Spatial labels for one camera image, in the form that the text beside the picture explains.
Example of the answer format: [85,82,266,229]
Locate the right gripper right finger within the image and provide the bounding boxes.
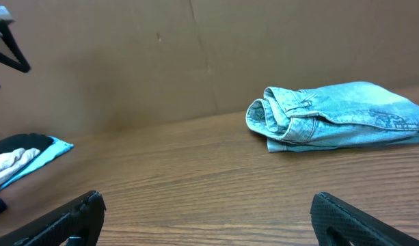
[310,192,419,246]

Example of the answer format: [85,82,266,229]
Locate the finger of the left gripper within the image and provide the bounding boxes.
[0,20,31,73]

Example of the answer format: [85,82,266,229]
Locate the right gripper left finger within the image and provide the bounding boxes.
[0,191,106,246]

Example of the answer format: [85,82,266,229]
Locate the light blue denim shorts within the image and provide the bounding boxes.
[245,81,419,152]

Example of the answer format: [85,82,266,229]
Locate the black folded garment top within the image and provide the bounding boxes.
[0,133,54,154]

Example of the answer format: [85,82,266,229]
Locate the light blue folded garment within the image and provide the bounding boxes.
[0,136,74,192]

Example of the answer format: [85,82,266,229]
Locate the beige folded shorts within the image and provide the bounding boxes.
[0,148,41,185]

